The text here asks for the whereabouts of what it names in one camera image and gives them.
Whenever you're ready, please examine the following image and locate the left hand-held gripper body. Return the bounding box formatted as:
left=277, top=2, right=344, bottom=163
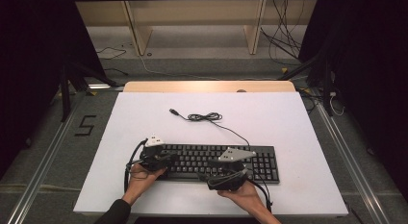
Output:
left=139, top=135, right=176, bottom=172

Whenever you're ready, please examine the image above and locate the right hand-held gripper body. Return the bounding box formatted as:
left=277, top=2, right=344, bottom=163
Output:
left=206, top=147, right=257, bottom=191

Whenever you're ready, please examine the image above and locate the black computer keyboard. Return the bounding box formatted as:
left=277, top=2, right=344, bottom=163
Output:
left=153, top=143, right=281, bottom=185

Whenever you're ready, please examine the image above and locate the person's right hand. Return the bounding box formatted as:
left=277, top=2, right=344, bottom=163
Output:
left=217, top=183, right=268, bottom=216

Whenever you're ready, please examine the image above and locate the person's left hand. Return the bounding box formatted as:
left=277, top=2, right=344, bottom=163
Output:
left=122, top=162, right=168, bottom=207

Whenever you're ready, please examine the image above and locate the wooden desk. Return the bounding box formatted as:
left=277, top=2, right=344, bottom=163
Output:
left=122, top=81, right=296, bottom=93

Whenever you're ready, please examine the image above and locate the black metal stand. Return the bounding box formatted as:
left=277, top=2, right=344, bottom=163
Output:
left=59, top=60, right=119, bottom=123
left=278, top=50, right=335, bottom=118

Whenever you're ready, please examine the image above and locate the black curtain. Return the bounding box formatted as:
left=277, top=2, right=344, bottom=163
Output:
left=0, top=0, right=108, bottom=181
left=297, top=0, right=408, bottom=201

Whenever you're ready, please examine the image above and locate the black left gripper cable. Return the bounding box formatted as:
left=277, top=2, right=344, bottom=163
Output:
left=123, top=138, right=148, bottom=193

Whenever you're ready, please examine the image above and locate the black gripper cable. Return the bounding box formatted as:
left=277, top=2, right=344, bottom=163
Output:
left=123, top=138, right=148, bottom=193
left=245, top=177, right=274, bottom=214

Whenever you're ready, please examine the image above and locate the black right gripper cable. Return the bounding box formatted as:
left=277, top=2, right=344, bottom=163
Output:
left=245, top=177, right=274, bottom=214

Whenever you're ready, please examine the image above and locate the black keyboard cable with plug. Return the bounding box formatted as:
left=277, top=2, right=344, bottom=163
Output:
left=168, top=108, right=251, bottom=147

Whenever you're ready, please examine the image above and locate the white floor cable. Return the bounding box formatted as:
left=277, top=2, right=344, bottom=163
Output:
left=138, top=54, right=222, bottom=82

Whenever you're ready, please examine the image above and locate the thin black floor cable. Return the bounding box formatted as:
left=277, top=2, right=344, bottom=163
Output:
left=95, top=46, right=128, bottom=61
left=103, top=67, right=130, bottom=77

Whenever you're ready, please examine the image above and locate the aluminium floor rail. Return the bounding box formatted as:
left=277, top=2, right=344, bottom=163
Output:
left=315, top=98, right=392, bottom=224
left=5, top=100, right=82, bottom=224

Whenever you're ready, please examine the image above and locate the beige wooden shelf frame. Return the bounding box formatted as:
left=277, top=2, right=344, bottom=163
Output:
left=75, top=0, right=319, bottom=57

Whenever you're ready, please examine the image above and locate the white plug with cable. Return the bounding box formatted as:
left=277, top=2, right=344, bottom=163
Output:
left=328, top=90, right=346, bottom=118

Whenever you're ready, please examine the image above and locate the black cable bundle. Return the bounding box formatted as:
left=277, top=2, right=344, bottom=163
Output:
left=259, top=0, right=310, bottom=62

